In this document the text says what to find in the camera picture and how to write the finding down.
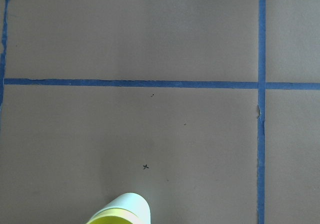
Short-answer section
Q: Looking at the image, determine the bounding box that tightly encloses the yellow plastic cup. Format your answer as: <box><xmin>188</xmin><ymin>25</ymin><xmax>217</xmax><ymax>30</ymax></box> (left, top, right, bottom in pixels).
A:
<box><xmin>87</xmin><ymin>208</ymin><xmax>143</xmax><ymax>224</ymax></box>

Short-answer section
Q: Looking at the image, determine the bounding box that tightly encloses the light green plastic cup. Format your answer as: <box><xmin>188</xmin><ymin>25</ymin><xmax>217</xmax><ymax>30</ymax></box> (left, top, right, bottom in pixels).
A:
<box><xmin>91</xmin><ymin>193</ymin><xmax>151</xmax><ymax>224</ymax></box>

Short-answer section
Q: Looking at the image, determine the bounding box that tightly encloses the brown paper table cover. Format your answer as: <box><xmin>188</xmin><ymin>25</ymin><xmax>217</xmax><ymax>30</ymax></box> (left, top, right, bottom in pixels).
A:
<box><xmin>0</xmin><ymin>0</ymin><xmax>320</xmax><ymax>224</ymax></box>

